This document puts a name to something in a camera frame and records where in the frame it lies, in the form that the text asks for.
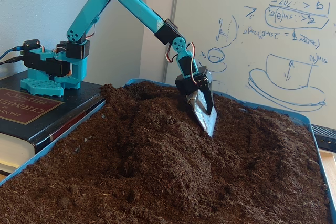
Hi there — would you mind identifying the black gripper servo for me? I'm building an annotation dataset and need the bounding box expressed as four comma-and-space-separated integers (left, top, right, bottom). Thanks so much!
174, 66, 218, 137

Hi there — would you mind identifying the brown soil heap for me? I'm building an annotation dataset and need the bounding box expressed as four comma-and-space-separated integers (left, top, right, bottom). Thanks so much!
0, 81, 330, 224

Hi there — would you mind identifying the teal robot arm with base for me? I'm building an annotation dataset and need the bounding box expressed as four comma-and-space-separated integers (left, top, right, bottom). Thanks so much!
20, 0, 200, 97

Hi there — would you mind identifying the whiteboard with blue sketches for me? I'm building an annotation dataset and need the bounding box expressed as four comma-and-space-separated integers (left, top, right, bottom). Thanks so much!
161, 0, 336, 130

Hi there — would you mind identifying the blue plastic tray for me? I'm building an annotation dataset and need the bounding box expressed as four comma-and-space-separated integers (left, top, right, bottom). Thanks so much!
0, 78, 333, 224

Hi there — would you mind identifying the black chemistry physics handbook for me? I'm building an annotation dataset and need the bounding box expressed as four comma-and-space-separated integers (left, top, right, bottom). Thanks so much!
0, 73, 110, 175

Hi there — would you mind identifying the perforated black electronics box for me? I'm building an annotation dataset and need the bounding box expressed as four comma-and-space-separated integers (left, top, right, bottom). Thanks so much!
311, 124, 336, 153

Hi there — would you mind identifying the black cable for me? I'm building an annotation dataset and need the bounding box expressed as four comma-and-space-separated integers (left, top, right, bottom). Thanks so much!
0, 56, 26, 65

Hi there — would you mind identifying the blue cable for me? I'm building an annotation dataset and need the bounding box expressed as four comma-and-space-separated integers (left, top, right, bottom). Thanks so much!
0, 47, 24, 61

